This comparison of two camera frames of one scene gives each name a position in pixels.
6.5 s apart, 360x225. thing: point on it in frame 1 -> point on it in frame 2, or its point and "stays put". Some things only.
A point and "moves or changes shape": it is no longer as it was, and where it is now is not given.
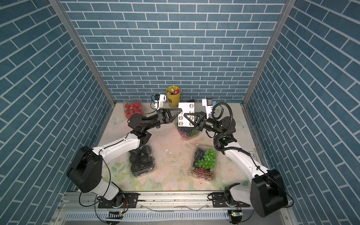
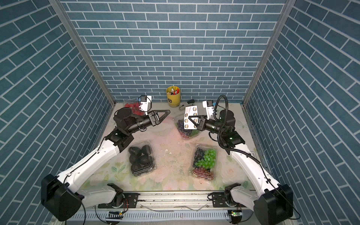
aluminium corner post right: [286, 11] stays put
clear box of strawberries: [132, 106] stays put
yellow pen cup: [173, 96] stays put
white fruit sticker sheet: [186, 108] moves or changes shape
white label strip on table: [252, 154] stays put
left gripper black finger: [180, 110] -> [155, 114]
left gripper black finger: [171, 120] -> [158, 120]
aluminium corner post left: [59, 7] stays put
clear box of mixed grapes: [205, 162] stays put
